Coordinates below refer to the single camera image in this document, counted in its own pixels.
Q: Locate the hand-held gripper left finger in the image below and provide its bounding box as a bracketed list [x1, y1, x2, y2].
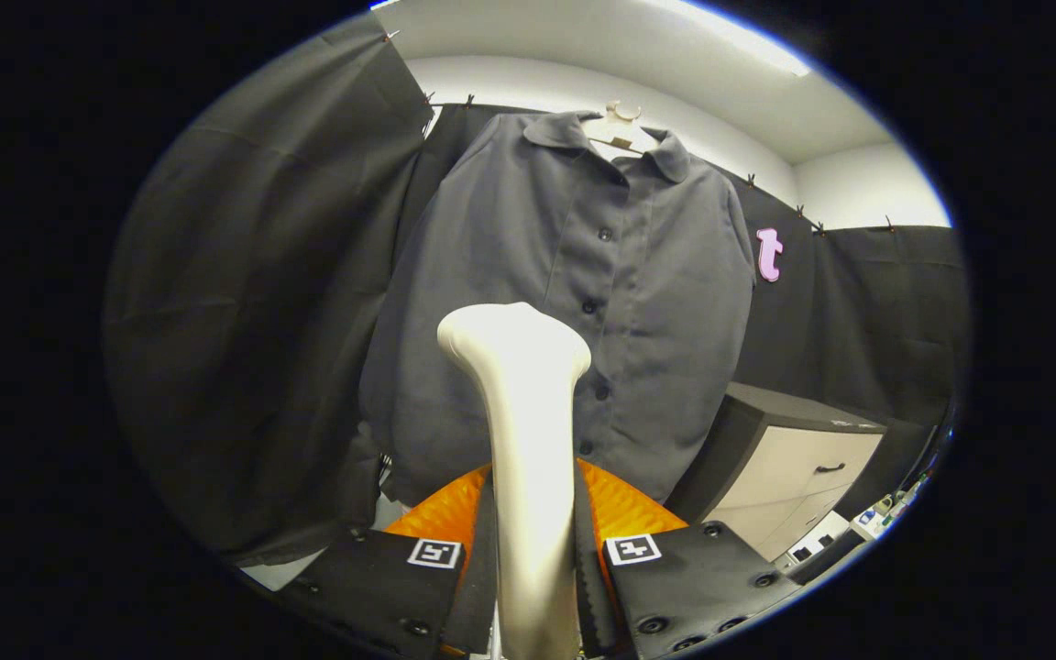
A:
[276, 461, 501, 660]

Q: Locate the grey button shirt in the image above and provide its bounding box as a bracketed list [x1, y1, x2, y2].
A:
[358, 110, 758, 507]

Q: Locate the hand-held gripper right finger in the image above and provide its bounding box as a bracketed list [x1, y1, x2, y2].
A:
[574, 456, 804, 660]

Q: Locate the white garment steamer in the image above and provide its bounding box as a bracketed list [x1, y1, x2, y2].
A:
[436, 302, 593, 660]

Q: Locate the grey drawer cabinet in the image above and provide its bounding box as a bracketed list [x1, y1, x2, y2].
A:
[665, 382, 888, 562]

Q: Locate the black backdrop cloth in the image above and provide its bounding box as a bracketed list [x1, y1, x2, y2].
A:
[104, 14, 969, 565]

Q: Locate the white side table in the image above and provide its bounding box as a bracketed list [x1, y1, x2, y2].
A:
[849, 495, 923, 542]

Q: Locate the row of black clips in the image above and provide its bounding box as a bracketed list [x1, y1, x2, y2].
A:
[381, 29, 896, 235]

